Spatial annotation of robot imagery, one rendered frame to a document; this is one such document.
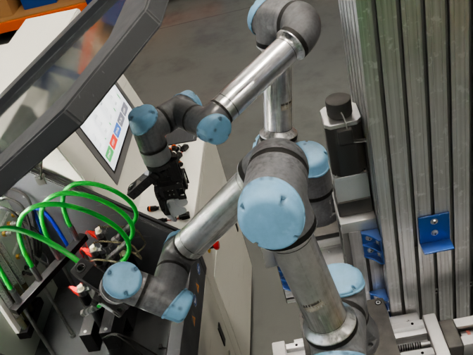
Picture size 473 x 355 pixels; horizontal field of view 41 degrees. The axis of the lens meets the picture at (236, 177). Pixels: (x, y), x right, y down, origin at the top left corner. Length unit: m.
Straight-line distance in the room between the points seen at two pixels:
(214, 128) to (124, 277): 0.42
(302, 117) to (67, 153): 2.56
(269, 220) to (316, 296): 0.23
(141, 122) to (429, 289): 0.86
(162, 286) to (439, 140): 0.67
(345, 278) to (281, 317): 1.64
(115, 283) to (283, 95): 0.80
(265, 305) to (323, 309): 1.88
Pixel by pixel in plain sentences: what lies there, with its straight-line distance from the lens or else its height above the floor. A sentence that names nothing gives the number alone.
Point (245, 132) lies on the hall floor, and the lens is 4.34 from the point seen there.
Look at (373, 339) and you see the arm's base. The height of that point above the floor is 1.07.
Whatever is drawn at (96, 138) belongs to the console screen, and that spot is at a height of 1.27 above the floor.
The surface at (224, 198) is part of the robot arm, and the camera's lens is 1.28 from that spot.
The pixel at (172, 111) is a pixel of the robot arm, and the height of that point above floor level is 1.55.
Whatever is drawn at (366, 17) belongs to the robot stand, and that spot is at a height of 1.81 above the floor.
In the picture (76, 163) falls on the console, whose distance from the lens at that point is 2.05.
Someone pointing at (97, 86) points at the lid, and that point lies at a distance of 1.05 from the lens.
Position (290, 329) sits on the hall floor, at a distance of 3.02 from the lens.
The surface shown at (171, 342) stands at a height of 0.95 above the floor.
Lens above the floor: 2.33
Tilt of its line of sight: 36 degrees down
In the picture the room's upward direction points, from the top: 16 degrees counter-clockwise
